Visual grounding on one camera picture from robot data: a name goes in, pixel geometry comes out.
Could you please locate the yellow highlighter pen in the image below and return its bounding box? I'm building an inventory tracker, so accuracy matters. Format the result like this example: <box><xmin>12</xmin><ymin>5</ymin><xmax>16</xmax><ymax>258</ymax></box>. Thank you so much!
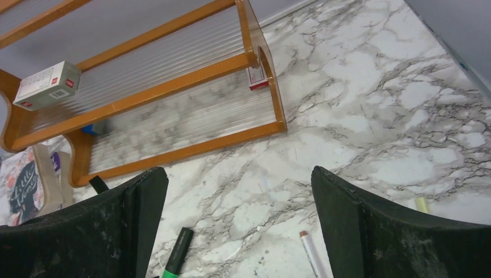
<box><xmin>414</xmin><ymin>197</ymin><xmax>430</xmax><ymax>214</ymax></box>

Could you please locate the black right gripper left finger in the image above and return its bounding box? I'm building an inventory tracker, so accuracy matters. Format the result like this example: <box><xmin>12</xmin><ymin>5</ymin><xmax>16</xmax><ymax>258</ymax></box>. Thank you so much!
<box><xmin>1</xmin><ymin>167</ymin><xmax>168</xmax><ymax>277</ymax></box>

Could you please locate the blue small object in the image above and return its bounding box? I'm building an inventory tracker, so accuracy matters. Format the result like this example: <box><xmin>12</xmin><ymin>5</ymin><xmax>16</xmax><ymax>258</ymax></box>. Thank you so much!
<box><xmin>81</xmin><ymin>122</ymin><xmax>105</xmax><ymax>136</ymax></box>

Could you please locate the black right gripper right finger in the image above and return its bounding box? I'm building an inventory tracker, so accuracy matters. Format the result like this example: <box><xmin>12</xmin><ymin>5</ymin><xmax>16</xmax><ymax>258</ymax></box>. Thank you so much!
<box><xmin>311</xmin><ymin>166</ymin><xmax>490</xmax><ymax>277</ymax></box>

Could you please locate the white pen brown cap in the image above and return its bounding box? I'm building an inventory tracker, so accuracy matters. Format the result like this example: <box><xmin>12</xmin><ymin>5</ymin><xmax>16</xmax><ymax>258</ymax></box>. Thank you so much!
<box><xmin>299</xmin><ymin>231</ymin><xmax>328</xmax><ymax>278</ymax></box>

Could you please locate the red white small box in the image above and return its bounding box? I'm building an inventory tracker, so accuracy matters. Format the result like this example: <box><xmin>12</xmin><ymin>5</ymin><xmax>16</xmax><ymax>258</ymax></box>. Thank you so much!
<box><xmin>245</xmin><ymin>65</ymin><xmax>269</xmax><ymax>91</ymax></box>

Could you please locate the Little Women book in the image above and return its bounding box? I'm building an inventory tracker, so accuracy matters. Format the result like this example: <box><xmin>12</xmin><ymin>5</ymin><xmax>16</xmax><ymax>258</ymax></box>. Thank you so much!
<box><xmin>1</xmin><ymin>144</ymin><xmax>64</xmax><ymax>226</ymax></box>

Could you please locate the cream canvas backpack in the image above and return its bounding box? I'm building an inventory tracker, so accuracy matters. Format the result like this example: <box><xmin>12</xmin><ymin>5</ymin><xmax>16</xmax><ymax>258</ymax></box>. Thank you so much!
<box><xmin>89</xmin><ymin>175</ymin><xmax>109</xmax><ymax>194</ymax></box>

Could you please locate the orange wooden shelf rack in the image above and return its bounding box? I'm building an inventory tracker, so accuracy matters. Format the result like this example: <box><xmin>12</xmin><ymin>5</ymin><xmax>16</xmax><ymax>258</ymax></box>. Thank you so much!
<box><xmin>1</xmin><ymin>1</ymin><xmax>287</xmax><ymax>188</ymax></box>

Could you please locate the green marker pen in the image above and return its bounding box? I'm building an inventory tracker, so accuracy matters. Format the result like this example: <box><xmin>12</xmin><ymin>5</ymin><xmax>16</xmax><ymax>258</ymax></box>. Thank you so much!
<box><xmin>162</xmin><ymin>227</ymin><xmax>194</xmax><ymax>278</ymax></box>

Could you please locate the purple Griffiths Denton book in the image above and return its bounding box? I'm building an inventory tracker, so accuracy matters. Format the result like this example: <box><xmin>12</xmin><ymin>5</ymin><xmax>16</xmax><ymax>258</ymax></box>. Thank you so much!
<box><xmin>50</xmin><ymin>151</ymin><xmax>74</xmax><ymax>208</ymax></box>

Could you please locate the grey green small box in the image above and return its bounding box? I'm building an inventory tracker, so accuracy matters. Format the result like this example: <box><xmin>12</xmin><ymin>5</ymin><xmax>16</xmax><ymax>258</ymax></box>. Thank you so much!
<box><xmin>13</xmin><ymin>61</ymin><xmax>82</xmax><ymax>111</ymax></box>

